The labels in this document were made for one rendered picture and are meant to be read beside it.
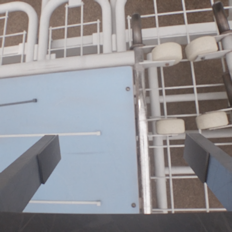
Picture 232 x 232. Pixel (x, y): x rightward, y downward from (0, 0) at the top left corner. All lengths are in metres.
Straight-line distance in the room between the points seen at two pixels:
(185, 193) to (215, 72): 0.66
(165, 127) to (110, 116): 0.12
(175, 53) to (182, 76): 0.65
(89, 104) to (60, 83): 0.08
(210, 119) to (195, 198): 0.65
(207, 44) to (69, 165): 0.37
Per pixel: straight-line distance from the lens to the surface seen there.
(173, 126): 0.36
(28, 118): 0.42
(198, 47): 0.40
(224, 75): 0.45
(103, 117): 0.35
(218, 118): 0.39
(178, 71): 1.02
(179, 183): 0.95
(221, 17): 0.47
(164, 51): 0.36
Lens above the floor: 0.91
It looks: 78 degrees down
